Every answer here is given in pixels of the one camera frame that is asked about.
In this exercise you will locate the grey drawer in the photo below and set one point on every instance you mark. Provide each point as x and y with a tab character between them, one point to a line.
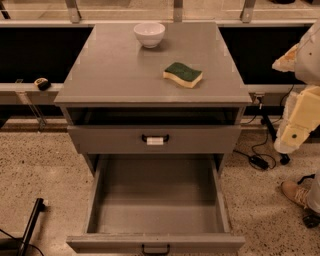
156	205
152	139

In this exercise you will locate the white ceramic bowl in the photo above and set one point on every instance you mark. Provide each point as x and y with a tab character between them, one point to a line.
149	34

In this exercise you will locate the black stand leg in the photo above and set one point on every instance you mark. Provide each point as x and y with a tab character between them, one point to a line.
37	209
284	158

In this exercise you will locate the grey drawer cabinet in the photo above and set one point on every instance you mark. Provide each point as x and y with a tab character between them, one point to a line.
119	82

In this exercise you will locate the small black yellow device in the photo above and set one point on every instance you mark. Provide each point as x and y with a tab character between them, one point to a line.
42	84

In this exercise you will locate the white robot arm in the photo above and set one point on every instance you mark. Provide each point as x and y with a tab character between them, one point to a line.
301	114

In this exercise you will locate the black power adapter with cable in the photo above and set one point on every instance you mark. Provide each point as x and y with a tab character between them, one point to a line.
257	160

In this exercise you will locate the green yellow sponge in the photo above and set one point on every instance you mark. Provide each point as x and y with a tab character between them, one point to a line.
183	75

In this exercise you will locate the tan work boot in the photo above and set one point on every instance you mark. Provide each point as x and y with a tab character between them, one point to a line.
295	193

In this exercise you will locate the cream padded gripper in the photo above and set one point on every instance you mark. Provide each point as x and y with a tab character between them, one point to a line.
309	63

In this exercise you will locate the black stand leg right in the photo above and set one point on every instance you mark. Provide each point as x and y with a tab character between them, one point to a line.
284	158

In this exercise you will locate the black stand leg left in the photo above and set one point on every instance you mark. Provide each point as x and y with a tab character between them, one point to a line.
37	209

